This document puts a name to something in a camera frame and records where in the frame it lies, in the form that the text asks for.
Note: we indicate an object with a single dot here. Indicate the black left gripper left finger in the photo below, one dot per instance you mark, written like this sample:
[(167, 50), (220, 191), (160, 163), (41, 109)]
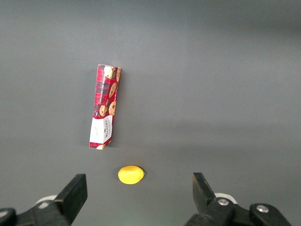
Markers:
[(70, 195)]

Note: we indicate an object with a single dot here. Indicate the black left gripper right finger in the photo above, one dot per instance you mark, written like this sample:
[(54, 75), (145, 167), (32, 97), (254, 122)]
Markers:
[(204, 200)]

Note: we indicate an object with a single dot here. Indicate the yellow lemon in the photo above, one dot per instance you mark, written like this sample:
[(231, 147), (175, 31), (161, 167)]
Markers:
[(130, 175)]

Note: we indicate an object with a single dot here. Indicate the red tartan cookie box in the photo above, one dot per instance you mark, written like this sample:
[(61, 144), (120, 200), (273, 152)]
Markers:
[(104, 106)]

